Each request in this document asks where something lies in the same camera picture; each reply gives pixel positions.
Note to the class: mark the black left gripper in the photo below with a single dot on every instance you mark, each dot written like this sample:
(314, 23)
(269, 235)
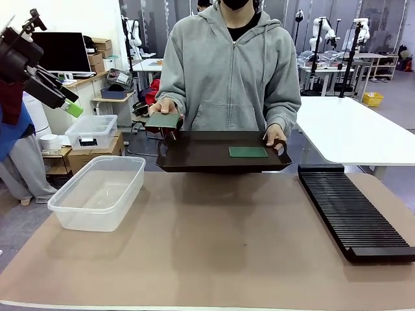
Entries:
(14, 55)

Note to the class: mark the green PCB board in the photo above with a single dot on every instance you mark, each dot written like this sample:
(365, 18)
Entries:
(248, 152)
(162, 121)

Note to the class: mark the dark brown serving tray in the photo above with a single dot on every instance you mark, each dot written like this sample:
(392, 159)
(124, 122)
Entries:
(201, 152)

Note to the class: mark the person's left forearm grey sleeve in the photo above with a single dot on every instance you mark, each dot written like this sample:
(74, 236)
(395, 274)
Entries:
(283, 110)

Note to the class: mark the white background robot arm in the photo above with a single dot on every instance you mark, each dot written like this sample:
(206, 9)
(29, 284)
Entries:
(363, 27)
(135, 32)
(316, 35)

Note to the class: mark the person's right forearm grey sleeve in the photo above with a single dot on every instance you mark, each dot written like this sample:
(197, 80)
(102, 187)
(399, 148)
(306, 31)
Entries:
(170, 90)

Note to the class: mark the person's right hand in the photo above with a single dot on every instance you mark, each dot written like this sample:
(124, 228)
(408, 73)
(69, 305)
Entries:
(163, 107)

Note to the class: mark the person's left hand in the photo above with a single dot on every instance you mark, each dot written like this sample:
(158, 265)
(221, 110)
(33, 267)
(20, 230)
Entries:
(274, 134)

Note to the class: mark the white air purifier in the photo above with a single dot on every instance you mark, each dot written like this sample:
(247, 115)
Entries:
(35, 113)

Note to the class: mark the black computer monitor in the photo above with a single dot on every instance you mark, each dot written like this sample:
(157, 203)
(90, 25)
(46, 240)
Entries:
(61, 52)

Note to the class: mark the maroon cloth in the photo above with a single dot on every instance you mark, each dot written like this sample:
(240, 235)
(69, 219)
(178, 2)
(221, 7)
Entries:
(11, 100)

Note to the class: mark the white round roll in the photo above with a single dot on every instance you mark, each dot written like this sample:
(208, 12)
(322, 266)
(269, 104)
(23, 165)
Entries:
(48, 142)

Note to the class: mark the small cardboard box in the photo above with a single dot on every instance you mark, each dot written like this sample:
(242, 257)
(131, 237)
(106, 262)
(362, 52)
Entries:
(102, 43)
(95, 59)

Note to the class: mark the clear lidded storage box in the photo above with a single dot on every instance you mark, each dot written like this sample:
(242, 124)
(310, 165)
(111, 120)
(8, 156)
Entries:
(90, 129)

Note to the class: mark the blue garment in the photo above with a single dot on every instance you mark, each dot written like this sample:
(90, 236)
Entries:
(13, 136)

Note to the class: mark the grey storage bin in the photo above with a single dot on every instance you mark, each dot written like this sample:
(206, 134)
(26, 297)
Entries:
(113, 93)

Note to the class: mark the black carrying case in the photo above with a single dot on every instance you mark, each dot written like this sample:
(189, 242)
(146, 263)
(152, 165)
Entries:
(120, 76)

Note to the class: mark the black metal stand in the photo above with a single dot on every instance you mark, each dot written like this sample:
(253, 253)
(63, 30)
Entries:
(56, 162)

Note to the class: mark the large cardboard box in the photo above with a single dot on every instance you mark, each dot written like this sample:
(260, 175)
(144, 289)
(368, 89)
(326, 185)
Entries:
(97, 155)

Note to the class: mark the grey trousers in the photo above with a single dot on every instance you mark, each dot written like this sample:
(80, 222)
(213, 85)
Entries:
(22, 168)

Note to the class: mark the red bag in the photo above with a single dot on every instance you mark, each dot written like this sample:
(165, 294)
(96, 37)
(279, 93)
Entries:
(154, 94)

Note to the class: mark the clear plastic box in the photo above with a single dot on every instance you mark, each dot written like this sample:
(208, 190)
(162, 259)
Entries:
(97, 194)

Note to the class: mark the background person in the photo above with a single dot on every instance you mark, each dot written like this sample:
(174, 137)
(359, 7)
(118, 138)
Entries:
(203, 4)

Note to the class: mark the grey zip hoodie torso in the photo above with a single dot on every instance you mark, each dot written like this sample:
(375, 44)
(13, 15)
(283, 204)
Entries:
(227, 81)

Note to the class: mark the black face mask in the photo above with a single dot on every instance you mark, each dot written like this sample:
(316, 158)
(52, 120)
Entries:
(235, 3)

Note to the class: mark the white table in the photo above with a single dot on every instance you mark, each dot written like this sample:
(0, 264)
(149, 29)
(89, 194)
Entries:
(350, 129)

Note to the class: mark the black tripod pole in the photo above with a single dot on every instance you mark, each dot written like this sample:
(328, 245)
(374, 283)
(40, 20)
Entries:
(351, 61)

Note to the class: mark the yellow plastic basket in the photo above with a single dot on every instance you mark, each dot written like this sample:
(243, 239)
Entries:
(373, 98)

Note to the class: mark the black slotted PCB rack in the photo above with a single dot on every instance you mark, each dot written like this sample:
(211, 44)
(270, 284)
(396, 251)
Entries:
(350, 210)

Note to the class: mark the wooden background shelf table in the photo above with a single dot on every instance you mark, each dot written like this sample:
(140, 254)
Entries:
(376, 61)

